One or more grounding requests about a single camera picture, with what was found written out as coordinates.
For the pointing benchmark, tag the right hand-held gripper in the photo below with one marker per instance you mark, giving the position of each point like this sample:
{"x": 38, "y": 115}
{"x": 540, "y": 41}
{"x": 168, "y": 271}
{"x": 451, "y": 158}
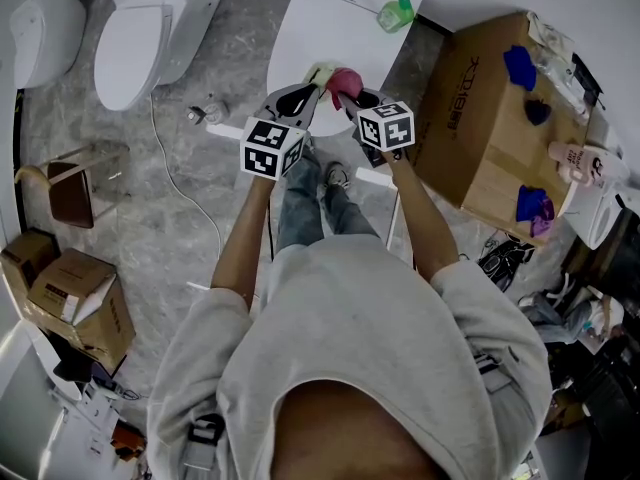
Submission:
{"x": 390, "y": 125}

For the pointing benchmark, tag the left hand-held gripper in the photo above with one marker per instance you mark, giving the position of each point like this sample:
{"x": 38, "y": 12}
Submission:
{"x": 270, "y": 150}

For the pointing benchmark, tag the pink fluffy cloth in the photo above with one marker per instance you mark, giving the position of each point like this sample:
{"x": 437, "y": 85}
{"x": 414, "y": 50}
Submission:
{"x": 345, "y": 83}

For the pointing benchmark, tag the person's right forearm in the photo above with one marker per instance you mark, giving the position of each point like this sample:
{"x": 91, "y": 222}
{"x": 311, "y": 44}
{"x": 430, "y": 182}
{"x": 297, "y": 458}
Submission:
{"x": 425, "y": 218}

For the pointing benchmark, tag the person's left forearm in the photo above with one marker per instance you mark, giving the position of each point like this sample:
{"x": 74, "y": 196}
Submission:
{"x": 245, "y": 238}

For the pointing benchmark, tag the white toilet with flat lid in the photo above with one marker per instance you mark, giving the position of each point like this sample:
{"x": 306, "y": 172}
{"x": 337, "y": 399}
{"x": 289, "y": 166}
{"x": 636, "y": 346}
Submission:
{"x": 340, "y": 33}

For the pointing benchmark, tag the white toilet with tall tank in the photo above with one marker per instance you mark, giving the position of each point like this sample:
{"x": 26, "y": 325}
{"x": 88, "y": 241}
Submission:
{"x": 140, "y": 43}

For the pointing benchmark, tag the grey sneaker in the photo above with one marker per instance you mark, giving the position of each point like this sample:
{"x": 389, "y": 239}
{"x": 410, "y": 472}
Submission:
{"x": 308, "y": 149}
{"x": 337, "y": 175}

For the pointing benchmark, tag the small round floor gadget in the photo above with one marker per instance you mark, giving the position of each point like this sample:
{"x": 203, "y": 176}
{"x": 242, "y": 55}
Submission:
{"x": 212, "y": 113}

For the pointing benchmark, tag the green detergent bottle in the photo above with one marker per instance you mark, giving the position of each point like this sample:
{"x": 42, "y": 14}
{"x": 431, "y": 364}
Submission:
{"x": 395, "y": 14}

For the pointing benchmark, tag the blue jeans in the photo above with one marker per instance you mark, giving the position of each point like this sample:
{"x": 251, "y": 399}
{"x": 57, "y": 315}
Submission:
{"x": 300, "y": 203}

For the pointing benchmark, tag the large cardboard box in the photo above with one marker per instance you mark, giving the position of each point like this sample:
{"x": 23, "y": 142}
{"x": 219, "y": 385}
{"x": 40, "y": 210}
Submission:
{"x": 475, "y": 133}

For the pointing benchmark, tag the blue glove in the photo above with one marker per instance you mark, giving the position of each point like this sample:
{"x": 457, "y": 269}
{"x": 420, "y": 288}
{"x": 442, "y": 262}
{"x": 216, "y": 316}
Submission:
{"x": 530, "y": 203}
{"x": 520, "y": 68}

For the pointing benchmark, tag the dark navy glove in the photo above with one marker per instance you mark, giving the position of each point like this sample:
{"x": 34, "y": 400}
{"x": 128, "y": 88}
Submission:
{"x": 537, "y": 112}

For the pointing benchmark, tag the white rag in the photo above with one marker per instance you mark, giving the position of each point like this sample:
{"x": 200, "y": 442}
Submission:
{"x": 547, "y": 33}

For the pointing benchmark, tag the clear plastic bag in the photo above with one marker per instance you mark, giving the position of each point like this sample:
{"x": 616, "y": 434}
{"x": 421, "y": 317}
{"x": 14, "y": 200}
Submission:
{"x": 562, "y": 83}

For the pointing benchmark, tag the purple glove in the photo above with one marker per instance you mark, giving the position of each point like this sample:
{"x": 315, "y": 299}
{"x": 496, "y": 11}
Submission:
{"x": 544, "y": 220}

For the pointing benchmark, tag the black flat case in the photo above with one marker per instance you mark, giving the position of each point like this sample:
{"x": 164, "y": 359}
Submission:
{"x": 592, "y": 83}

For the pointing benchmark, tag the grey sweatshirt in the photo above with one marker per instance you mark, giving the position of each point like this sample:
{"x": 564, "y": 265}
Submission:
{"x": 350, "y": 328}

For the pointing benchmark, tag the wooden chair brown seat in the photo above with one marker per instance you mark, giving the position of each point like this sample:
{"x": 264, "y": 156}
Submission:
{"x": 70, "y": 195}

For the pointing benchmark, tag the pile of grey clothes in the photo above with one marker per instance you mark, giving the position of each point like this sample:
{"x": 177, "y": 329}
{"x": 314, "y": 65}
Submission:
{"x": 565, "y": 313}

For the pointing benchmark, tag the open cardboard box with flaps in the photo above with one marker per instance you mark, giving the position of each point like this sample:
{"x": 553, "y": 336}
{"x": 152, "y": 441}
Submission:
{"x": 80, "y": 308}

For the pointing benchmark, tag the closed small cardboard box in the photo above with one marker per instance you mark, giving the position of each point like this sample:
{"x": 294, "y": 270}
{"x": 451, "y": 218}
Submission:
{"x": 25, "y": 263}

